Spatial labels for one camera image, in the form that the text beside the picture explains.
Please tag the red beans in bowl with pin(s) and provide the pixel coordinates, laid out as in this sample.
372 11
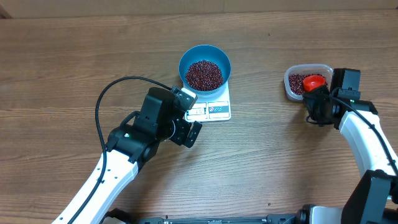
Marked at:
204 75

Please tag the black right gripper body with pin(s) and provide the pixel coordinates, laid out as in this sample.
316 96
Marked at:
315 103

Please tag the red beans in container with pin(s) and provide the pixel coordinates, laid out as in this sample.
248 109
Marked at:
296 82

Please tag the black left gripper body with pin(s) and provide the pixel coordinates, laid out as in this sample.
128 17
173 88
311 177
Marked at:
180 128

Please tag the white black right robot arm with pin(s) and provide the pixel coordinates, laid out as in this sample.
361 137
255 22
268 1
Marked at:
338 104

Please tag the clear plastic bean container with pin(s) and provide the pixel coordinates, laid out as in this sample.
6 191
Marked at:
305 69

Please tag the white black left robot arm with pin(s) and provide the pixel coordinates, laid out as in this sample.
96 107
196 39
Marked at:
132 144

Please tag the red plastic measuring scoop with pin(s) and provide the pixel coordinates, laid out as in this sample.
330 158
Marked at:
312 82

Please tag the white digital kitchen scale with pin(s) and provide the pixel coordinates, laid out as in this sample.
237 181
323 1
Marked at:
211 106

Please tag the blue plastic bowl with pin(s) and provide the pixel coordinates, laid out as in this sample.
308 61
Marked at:
204 52

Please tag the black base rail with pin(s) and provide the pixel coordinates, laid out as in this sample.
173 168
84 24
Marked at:
217 219

